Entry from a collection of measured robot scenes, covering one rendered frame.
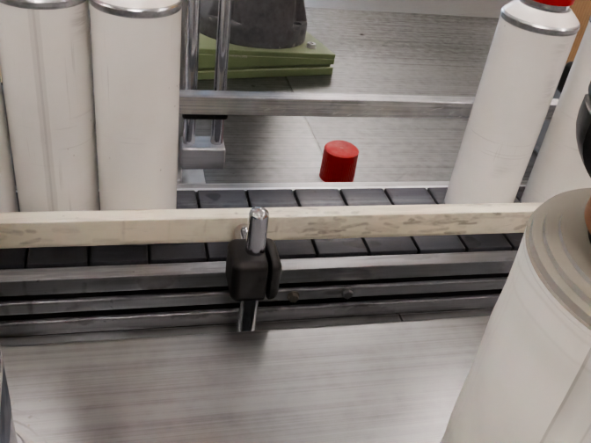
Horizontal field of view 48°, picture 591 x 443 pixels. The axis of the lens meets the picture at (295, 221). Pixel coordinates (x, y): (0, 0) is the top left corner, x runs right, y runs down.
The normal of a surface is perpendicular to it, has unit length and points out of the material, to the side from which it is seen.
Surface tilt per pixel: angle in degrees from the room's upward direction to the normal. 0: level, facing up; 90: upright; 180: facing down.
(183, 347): 0
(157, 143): 90
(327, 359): 0
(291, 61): 90
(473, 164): 90
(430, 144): 0
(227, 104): 90
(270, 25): 70
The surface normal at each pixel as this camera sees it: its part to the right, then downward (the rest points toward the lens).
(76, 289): 0.21, 0.59
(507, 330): -0.99, -0.10
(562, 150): -0.78, 0.28
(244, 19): 0.01, 0.23
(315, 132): 0.12, -0.81
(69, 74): 0.71, 0.48
